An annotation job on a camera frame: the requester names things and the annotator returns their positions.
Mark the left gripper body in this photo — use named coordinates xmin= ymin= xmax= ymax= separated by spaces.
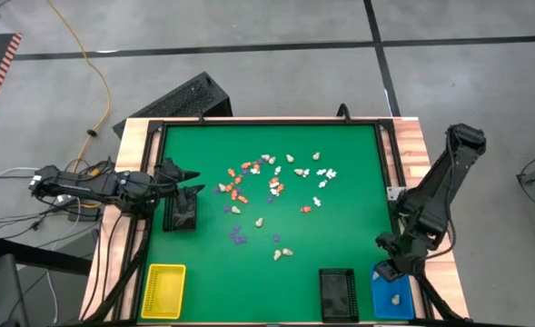
xmin=153 ymin=157 xmax=182 ymax=203

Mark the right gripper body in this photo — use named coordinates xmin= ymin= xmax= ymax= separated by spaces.
xmin=375 ymin=231 xmax=421 ymax=276

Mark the blue plastic mesh basket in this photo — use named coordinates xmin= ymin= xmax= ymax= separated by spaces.
xmin=370 ymin=263 xmax=416 ymax=322

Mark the black plastic mesh basket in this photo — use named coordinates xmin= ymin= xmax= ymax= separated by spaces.
xmin=318 ymin=267 xmax=360 ymax=323
xmin=163 ymin=188 xmax=199 ymax=232

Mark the black computer tower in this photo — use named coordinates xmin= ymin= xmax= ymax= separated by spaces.
xmin=112 ymin=71 xmax=234 ymax=140

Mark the yellow plastic mesh basket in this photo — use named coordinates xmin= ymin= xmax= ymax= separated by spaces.
xmin=140 ymin=263 xmax=187 ymax=321

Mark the silver metal bracket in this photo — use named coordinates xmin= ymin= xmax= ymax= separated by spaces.
xmin=386 ymin=185 xmax=407 ymax=202

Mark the yellow extension cable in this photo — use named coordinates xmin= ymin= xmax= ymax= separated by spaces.
xmin=46 ymin=0 xmax=113 ymax=173

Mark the black cable loop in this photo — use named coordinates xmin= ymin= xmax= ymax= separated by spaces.
xmin=336 ymin=103 xmax=353 ymax=124

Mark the white floor cable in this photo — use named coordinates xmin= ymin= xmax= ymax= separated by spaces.
xmin=0 ymin=165 xmax=41 ymax=188

